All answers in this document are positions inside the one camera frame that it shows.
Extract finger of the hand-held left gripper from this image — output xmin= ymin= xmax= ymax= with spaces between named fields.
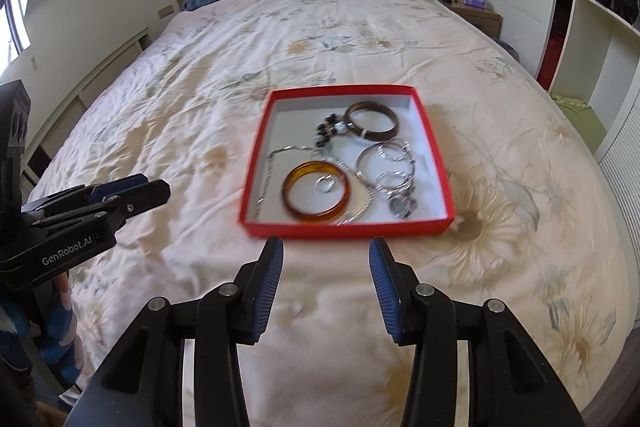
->
xmin=20 ymin=173 xmax=151 ymax=214
xmin=29 ymin=179 xmax=172 ymax=238

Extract amber bangle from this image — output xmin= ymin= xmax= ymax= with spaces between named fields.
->
xmin=280 ymin=160 xmax=352 ymax=224

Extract thin silver bangle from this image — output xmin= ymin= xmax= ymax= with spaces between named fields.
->
xmin=355 ymin=142 xmax=415 ymax=186

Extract floral bed quilt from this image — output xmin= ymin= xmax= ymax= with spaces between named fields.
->
xmin=27 ymin=0 xmax=631 ymax=427

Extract double silver hoop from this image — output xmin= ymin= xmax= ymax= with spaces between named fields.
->
xmin=375 ymin=170 xmax=416 ymax=194

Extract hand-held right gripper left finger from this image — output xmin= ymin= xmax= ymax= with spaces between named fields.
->
xmin=82 ymin=235 xmax=286 ymax=427

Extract person's left hand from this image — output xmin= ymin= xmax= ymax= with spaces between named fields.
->
xmin=0 ymin=273 xmax=84 ymax=389

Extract red jewelry box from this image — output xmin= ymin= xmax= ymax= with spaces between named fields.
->
xmin=237 ymin=84 xmax=457 ymax=241

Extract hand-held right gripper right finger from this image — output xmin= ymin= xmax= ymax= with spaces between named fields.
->
xmin=367 ymin=235 xmax=586 ymax=427

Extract silver chain necklace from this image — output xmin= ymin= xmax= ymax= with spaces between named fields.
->
xmin=252 ymin=145 xmax=381 ymax=227

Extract wooden nightstand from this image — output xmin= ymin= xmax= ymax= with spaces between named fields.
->
xmin=429 ymin=0 xmax=504 ymax=40

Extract open closet shelving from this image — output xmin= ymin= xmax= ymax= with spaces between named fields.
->
xmin=537 ymin=0 xmax=640 ymax=324

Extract window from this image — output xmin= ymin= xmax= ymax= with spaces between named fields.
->
xmin=0 ymin=0 xmax=37 ymax=68

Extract dark beaded bracelet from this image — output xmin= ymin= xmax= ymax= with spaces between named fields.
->
xmin=313 ymin=109 xmax=351 ymax=158

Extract green cloth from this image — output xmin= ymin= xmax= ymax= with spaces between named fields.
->
xmin=549 ymin=92 xmax=609 ymax=153

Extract dark brown bangle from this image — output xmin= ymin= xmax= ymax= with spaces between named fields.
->
xmin=343 ymin=100 xmax=400 ymax=142

